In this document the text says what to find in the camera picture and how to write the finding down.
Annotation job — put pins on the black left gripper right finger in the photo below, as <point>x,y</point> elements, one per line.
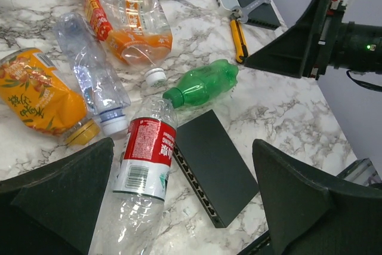
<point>309,211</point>

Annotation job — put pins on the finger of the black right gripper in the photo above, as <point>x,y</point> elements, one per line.
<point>292,53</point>

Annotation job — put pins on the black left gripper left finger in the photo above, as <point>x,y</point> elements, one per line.
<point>54,209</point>

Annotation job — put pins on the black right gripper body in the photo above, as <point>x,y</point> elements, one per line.
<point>325,52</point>

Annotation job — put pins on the black box rear right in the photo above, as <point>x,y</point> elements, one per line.
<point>264,16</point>

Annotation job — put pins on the yellow utility knife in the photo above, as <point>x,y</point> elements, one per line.
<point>238,40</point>

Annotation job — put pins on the silver wrench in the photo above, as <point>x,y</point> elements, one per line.
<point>241,14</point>

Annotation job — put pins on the red label water bottle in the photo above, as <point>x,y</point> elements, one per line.
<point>133,203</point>

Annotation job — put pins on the green plastic bottle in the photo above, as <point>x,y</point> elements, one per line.
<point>202,84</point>

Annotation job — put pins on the small orange juice bottle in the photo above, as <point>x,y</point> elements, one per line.
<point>34,88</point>

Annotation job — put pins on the clear crushed bottle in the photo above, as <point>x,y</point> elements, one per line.
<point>100,86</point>

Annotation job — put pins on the white bottle cap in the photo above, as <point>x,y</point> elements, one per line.
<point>155,77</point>

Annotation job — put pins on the large orange juice bottle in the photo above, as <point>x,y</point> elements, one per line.
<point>136,31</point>

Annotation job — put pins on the black network switch centre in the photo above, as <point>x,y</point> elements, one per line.
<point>214,168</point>

